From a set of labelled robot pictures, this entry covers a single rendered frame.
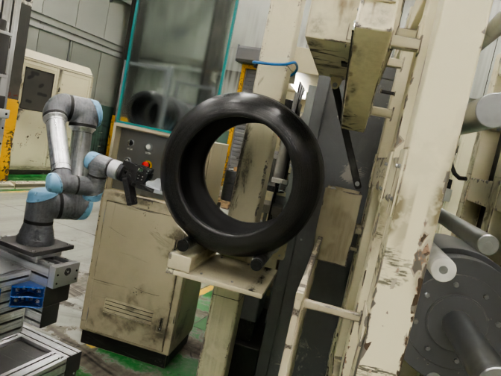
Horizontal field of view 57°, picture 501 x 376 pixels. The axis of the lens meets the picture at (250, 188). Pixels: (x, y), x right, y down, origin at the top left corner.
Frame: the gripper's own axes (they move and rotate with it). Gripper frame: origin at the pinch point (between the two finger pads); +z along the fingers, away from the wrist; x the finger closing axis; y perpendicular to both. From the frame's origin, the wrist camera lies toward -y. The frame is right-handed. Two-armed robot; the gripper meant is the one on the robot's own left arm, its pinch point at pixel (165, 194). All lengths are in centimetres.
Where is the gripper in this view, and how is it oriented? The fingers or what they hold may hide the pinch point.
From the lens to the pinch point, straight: 181.6
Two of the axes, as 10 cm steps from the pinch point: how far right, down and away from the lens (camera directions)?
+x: 2.1, -0.6, 9.8
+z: 9.2, 3.5, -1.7
